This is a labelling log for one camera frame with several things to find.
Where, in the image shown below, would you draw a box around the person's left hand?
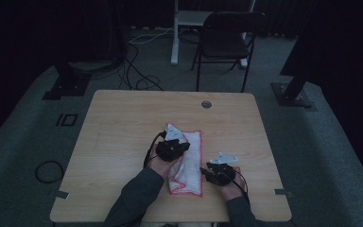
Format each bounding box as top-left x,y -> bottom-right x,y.
146,147 -> 182,182

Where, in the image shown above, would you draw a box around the person's right hand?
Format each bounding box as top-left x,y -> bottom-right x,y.
216,166 -> 249,202

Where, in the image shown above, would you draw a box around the hand-held gripper black cable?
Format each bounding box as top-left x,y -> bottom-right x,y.
229,167 -> 251,203
143,131 -> 167,168

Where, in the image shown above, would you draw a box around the white desk frame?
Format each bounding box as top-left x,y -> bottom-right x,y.
170,0 -> 256,69

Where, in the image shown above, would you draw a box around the right hand-held gripper black cable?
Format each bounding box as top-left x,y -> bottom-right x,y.
229,167 -> 251,203

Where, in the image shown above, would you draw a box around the black stand with flat base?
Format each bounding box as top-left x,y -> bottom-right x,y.
42,61 -> 93,101

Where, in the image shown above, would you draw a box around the white cloth with red edging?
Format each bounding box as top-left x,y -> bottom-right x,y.
164,121 -> 204,199

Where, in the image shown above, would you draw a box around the grey tape piece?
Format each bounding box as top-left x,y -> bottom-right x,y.
55,190 -> 71,201
273,187 -> 294,199

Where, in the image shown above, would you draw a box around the black folding chair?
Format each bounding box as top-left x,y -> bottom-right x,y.
190,11 -> 268,94

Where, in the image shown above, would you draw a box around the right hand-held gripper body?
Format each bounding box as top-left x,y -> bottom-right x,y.
203,152 -> 239,187

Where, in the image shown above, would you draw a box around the white floor cable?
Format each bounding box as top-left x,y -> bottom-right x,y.
128,26 -> 175,45

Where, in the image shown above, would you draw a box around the black slanted post with base plate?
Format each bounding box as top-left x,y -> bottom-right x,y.
270,0 -> 317,109

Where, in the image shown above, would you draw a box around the left hand-held gripper black cable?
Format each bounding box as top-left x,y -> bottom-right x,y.
143,131 -> 167,168

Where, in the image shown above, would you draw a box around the black floor cables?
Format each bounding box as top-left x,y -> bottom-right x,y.
117,43 -> 165,92

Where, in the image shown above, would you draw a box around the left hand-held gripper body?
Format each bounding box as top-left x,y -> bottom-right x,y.
155,123 -> 187,163

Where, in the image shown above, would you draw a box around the coiled black cable loop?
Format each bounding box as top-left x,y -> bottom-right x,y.
34,160 -> 66,184

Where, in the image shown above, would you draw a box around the grey round stand base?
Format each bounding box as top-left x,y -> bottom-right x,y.
67,60 -> 115,73

